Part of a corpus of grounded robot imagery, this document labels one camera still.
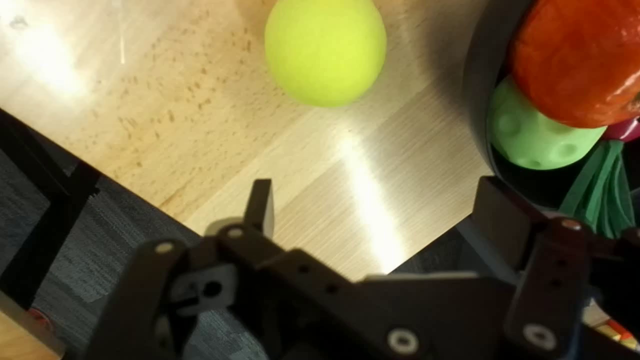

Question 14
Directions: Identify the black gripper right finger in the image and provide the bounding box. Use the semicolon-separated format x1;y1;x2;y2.
472;175;640;360

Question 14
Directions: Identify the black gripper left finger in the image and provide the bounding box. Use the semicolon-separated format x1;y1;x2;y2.
85;179;435;360

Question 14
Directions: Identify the red orange toy pepper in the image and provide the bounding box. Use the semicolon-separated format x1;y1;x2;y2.
510;0;640;127

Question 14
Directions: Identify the red toy radish with leaves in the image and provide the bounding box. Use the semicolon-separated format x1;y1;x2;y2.
560;117;640;237

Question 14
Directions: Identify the light green dimpled toy ball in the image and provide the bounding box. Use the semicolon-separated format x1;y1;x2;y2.
488;75;604;169

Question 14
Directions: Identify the black bowl near pepper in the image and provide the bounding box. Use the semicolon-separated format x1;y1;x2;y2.
462;0;640;236

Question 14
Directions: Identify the yellow toy lemon ball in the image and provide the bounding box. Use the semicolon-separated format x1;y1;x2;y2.
263;0;386;108

